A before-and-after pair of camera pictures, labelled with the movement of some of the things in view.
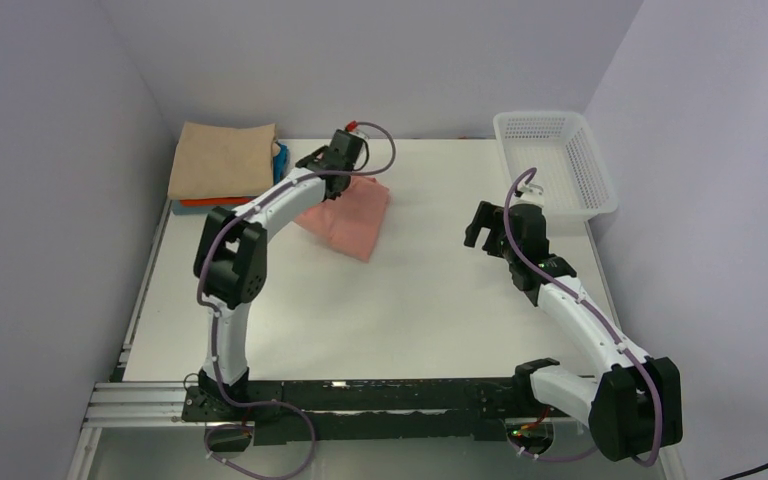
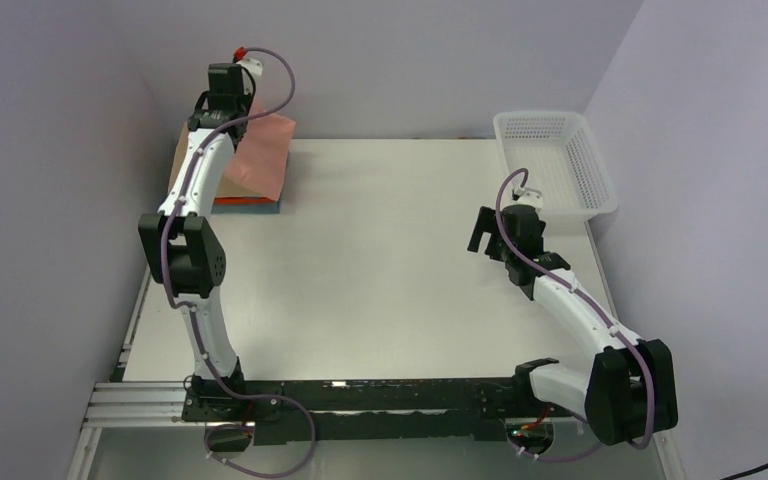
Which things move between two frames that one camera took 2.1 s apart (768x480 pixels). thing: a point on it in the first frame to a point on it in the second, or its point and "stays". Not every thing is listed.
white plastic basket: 569,167 stays
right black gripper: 487,216 stays
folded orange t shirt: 210,202 stays
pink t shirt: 349,223 to 262,155
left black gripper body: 347,183 to 246,100
